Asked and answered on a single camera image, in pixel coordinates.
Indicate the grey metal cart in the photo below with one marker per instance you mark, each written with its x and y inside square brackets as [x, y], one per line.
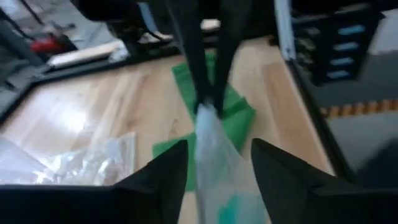
[15, 43]

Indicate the green bandage strip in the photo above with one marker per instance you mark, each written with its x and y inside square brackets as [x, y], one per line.
[239, 115]

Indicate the clear zip bag white label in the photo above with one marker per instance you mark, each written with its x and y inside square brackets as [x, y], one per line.
[217, 161]

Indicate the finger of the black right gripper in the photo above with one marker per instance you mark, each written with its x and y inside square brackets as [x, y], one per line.
[194, 46]
[231, 37]

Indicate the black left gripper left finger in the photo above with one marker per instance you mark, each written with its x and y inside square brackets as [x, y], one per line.
[109, 205]

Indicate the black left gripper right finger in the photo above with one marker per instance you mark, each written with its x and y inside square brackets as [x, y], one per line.
[311, 202]

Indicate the red and black crate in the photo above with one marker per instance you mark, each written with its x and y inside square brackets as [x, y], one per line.
[46, 46]

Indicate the green bandage with white core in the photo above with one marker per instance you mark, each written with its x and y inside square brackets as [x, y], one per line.
[228, 214]

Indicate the clear plastic zip bag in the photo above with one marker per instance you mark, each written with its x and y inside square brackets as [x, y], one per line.
[93, 161]

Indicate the black box blue labels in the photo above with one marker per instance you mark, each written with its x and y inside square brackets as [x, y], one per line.
[320, 62]

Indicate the silver corner bracket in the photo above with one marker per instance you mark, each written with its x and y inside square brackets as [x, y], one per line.
[119, 54]

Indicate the person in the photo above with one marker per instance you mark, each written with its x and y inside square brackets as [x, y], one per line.
[149, 21]

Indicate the silver mounting bracket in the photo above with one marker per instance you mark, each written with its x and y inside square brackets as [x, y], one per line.
[284, 31]

